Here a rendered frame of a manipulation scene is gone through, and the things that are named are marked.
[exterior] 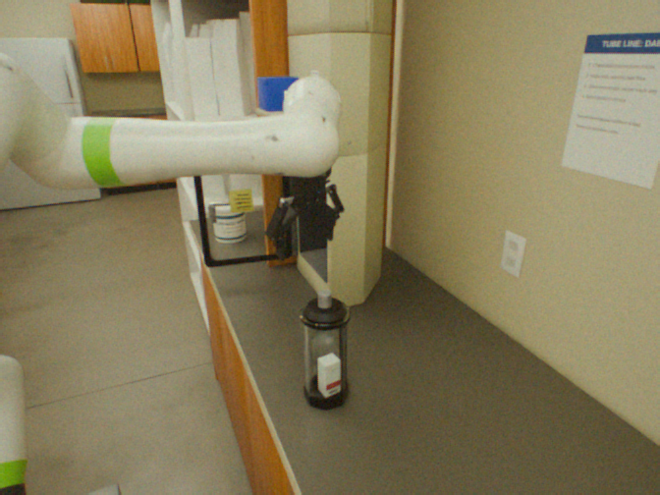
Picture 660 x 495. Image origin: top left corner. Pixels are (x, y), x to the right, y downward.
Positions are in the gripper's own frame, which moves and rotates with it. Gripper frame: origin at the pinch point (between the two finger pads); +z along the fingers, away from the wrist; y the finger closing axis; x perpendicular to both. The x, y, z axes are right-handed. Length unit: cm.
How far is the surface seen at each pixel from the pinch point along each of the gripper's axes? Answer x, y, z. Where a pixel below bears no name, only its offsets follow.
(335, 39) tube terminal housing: -25.7, -23.8, -35.3
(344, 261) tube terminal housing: -5.7, -18.6, 20.9
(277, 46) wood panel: -60, -28, -22
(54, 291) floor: -230, 67, 203
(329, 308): 19.3, 6.6, -0.1
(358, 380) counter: 26.2, 0.4, 24.0
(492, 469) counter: 59, -4, 13
